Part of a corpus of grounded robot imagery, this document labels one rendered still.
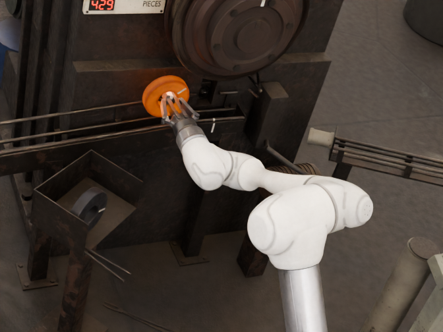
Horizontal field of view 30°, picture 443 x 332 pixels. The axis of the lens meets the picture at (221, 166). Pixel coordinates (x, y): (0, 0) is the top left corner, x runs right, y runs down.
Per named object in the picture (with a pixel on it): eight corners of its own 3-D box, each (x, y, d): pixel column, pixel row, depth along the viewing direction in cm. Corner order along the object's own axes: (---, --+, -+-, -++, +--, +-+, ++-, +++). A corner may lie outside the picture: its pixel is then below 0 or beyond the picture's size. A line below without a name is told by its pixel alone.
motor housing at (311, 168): (227, 258, 337) (261, 160, 303) (274, 251, 346) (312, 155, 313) (240, 282, 328) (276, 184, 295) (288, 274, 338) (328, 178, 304)
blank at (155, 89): (154, 118, 277) (157, 125, 275) (133, 92, 265) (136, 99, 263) (193, 93, 276) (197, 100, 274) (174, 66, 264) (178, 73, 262)
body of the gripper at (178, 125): (173, 145, 256) (163, 124, 262) (198, 142, 260) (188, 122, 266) (178, 126, 251) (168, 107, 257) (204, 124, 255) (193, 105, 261)
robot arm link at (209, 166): (172, 156, 251) (204, 165, 260) (190, 193, 241) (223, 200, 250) (192, 131, 246) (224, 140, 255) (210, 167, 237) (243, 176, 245)
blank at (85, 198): (59, 238, 240) (68, 244, 239) (74, 193, 234) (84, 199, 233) (89, 222, 254) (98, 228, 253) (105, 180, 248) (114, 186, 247)
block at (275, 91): (242, 132, 309) (258, 80, 294) (261, 130, 313) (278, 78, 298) (254, 150, 302) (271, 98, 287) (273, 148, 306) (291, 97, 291)
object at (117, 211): (16, 341, 284) (33, 189, 239) (66, 297, 303) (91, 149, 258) (61, 374, 278) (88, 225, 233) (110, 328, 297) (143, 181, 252)
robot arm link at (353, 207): (329, 165, 214) (291, 177, 206) (383, 179, 200) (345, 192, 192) (329, 213, 218) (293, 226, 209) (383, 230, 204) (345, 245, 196)
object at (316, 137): (308, 137, 303) (311, 124, 300) (332, 142, 303) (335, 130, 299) (306, 146, 299) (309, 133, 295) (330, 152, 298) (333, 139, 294)
